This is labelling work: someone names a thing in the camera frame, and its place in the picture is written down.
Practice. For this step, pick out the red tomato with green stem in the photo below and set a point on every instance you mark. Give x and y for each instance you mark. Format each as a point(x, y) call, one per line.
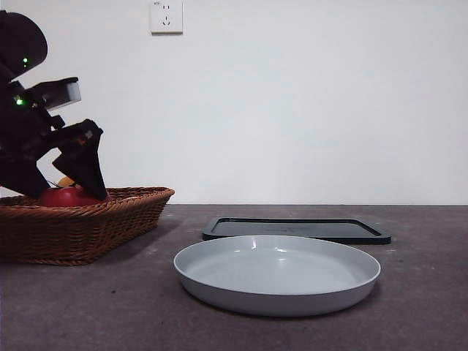
point(64, 197)

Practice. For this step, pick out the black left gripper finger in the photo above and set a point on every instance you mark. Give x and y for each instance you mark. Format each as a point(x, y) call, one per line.
point(86, 164)
point(25, 179)

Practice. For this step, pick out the yellow-brown potato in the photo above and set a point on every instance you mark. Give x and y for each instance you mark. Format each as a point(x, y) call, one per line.
point(66, 181)

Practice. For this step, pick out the black rectangular tray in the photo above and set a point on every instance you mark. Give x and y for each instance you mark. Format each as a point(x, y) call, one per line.
point(329, 230)

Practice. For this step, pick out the brown wicker basket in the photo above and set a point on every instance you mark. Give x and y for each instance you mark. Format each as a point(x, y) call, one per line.
point(80, 234)

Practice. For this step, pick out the white wall socket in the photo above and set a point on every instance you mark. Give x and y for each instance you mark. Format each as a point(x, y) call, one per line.
point(167, 22)

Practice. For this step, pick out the round white plate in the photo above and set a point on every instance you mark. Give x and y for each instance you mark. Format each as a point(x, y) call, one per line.
point(278, 292)

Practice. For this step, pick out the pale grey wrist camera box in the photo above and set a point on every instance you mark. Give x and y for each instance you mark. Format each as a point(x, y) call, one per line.
point(67, 93)

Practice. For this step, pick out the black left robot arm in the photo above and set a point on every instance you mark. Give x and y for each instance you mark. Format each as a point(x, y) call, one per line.
point(22, 36)

